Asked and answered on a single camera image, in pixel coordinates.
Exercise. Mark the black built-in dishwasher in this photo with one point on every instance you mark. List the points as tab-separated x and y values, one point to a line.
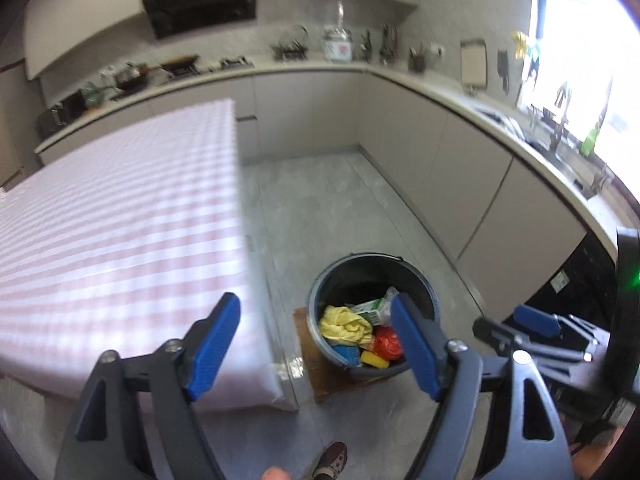
575	280

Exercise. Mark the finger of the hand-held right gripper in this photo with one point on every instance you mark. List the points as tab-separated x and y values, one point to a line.
525	342
537	320

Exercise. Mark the yellow rubber glove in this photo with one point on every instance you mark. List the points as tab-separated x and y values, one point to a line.
521	44

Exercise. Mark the steel sink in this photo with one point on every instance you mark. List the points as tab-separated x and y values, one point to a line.
550	155

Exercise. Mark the metal utensil holder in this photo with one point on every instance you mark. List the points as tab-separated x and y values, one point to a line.
387	45

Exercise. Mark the window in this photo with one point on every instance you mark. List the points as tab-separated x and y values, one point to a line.
575	35

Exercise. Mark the brown tall cabinet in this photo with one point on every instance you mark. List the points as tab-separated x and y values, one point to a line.
15	135

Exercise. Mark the black chopstick holder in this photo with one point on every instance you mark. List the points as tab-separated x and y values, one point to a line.
416	62

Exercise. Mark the black pot with lid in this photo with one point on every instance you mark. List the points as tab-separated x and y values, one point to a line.
131	76

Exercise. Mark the chrome kitchen faucet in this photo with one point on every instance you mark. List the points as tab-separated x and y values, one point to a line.
557	125

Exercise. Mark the red plastic bag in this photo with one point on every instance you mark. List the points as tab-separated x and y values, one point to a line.
387	342

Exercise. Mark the black gas stove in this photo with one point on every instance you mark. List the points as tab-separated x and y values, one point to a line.
235	64

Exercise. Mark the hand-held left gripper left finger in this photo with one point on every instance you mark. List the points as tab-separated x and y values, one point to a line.
215	345

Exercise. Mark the blue cloth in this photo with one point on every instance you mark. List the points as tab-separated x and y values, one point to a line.
345	354

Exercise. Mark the green bottle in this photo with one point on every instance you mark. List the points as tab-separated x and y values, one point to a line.
589	142

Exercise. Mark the wooden stool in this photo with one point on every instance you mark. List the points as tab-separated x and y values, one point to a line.
325	380

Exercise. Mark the yellow sponge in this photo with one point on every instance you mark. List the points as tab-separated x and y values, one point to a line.
374	358

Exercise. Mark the clear glass bottle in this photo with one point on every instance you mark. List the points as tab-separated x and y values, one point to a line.
340	15

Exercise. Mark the green packet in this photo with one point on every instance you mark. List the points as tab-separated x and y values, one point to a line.
370	307

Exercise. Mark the beige counter cabinets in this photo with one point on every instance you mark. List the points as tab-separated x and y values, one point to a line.
400	125

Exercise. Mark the light blue rag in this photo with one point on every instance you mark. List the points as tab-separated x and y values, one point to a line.
535	56

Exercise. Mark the small chrome tap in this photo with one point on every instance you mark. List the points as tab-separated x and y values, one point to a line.
600	177

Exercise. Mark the black wok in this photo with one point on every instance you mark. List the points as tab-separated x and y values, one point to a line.
180	62

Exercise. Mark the green vase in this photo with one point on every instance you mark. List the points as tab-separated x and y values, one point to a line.
91	94

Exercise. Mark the black cleaver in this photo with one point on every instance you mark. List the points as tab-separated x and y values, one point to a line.
503	67

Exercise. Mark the person's left shoe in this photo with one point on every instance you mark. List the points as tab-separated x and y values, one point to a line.
330	460

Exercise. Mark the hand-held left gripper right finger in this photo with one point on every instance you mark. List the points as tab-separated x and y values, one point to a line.
415	350

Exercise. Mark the white rice cooker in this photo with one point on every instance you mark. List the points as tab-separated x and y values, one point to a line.
337	47

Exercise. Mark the black range hood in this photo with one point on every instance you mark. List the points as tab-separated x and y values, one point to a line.
200	7

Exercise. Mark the white cutting board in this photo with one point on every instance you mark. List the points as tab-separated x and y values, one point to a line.
473	65

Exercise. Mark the beige wall cabinets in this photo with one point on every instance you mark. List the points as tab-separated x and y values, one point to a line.
75	30

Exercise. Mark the yellow cloth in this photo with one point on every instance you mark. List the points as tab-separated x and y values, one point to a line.
342	325

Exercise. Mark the black microwave oven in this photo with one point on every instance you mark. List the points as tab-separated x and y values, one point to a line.
60	112

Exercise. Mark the black bucket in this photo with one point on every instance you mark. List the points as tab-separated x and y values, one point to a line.
360	272

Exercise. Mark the pink checked tablecloth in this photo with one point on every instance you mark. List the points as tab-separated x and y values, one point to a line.
125	210

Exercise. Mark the dark glass bottle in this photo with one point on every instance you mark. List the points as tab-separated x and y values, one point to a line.
366	47

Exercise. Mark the clear plastic bag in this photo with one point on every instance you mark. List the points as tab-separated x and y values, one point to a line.
389	307

